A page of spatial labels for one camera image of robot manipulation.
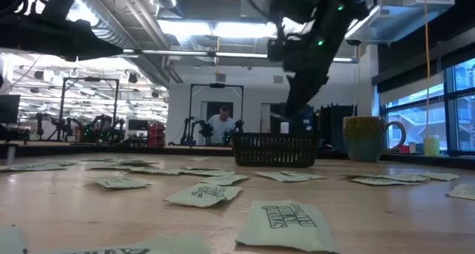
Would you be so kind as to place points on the white ceiling ventilation unit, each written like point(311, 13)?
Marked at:
point(401, 16)

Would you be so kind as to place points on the yellow-green plastic container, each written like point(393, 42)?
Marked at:
point(432, 146)

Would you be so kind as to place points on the black cabinet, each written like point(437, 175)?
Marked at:
point(335, 124)

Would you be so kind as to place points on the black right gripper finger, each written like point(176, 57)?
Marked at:
point(302, 94)

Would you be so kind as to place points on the dark blue cabinet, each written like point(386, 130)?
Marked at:
point(306, 120)

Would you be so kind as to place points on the person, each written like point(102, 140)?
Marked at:
point(219, 127)

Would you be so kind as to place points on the white wipes canister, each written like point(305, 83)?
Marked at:
point(284, 127)

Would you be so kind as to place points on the black computer monitor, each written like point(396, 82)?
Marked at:
point(138, 124)
point(9, 109)

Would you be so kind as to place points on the long ceiling tube light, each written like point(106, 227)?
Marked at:
point(178, 52)

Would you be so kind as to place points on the green ceramic mug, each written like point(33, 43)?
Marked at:
point(365, 139)

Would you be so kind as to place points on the black background robot arm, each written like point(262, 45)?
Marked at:
point(235, 127)
point(55, 126)
point(193, 126)
point(100, 127)

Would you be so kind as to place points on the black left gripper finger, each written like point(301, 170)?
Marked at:
point(96, 46)

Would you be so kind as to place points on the black window frame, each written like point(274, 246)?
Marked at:
point(449, 109)

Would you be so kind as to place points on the red cup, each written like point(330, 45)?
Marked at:
point(404, 149)

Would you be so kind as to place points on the black robot station frame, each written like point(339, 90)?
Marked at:
point(217, 85)
point(91, 79)

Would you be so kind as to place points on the red tool cabinet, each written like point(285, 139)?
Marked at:
point(157, 135)

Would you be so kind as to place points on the black slotted plastic basket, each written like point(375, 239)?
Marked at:
point(274, 150)

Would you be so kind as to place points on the black table edge rail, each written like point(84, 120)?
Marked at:
point(111, 150)

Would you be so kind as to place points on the silver metal post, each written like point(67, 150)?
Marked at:
point(11, 153)

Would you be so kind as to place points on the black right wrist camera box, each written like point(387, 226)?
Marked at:
point(276, 49)

